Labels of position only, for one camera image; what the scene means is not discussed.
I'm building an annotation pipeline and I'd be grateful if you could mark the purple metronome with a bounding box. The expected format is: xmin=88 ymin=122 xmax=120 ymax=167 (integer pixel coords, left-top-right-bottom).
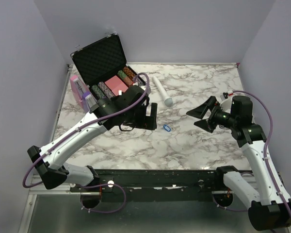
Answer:
xmin=82 ymin=91 xmax=97 ymax=113

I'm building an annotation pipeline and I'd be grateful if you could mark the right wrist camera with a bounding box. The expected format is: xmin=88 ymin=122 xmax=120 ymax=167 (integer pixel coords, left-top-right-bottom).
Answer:
xmin=220 ymin=91 xmax=233 ymax=110

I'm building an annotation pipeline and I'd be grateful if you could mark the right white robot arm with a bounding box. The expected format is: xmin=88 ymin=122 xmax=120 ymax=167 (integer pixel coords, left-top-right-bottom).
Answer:
xmin=186 ymin=91 xmax=291 ymax=231

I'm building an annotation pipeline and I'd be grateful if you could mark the pink metronome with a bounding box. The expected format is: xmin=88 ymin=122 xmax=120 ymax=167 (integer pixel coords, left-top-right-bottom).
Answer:
xmin=70 ymin=75 xmax=87 ymax=113

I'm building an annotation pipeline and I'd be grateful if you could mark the white microphone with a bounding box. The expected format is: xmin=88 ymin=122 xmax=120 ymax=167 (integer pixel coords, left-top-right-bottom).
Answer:
xmin=152 ymin=77 xmax=173 ymax=107

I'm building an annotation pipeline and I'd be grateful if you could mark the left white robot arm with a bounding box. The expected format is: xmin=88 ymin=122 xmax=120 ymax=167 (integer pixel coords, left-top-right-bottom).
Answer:
xmin=27 ymin=85 xmax=158 ymax=192

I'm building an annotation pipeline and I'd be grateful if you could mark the aluminium frame profile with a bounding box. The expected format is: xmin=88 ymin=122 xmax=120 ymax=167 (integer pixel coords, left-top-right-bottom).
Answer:
xmin=18 ymin=64 xmax=75 ymax=233

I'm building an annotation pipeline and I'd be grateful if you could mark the blue key tag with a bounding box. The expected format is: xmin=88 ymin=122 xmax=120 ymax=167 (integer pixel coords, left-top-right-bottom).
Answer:
xmin=163 ymin=125 xmax=171 ymax=132

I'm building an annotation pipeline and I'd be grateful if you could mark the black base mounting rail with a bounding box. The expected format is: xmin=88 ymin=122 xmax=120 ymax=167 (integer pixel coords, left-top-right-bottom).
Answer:
xmin=70 ymin=169 xmax=233 ymax=206

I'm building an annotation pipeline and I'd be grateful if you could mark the black poker chip case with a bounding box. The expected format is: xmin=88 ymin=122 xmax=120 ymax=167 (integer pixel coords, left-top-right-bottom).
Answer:
xmin=71 ymin=34 xmax=149 ymax=106

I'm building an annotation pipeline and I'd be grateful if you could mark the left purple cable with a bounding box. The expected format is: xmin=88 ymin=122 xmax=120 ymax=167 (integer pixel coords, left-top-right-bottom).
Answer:
xmin=23 ymin=72 xmax=151 ymax=189

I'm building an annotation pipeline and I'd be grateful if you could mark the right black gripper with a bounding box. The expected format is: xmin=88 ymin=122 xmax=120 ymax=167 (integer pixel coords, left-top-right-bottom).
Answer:
xmin=187 ymin=95 xmax=238 ymax=133

